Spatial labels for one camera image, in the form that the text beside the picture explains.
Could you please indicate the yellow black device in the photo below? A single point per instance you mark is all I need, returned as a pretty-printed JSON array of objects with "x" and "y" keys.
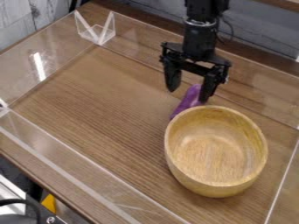
[{"x": 51, "y": 216}]

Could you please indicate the clear acrylic tray wall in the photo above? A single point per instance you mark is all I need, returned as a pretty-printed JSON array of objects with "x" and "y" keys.
[{"x": 83, "y": 184}]

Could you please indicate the purple toy eggplant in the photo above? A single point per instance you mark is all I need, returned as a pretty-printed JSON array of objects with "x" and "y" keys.
[{"x": 188, "y": 101}]

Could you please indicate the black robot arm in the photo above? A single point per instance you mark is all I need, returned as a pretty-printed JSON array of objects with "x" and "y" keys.
[{"x": 203, "y": 10}]

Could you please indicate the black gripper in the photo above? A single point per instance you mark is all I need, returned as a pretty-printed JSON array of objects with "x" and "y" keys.
[{"x": 195, "y": 56}]

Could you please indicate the clear acrylic corner bracket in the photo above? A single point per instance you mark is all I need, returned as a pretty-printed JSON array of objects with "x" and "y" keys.
[{"x": 99, "y": 34}]

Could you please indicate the light wooden bowl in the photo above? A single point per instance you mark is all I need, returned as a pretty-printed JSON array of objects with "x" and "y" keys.
[{"x": 215, "y": 150}]

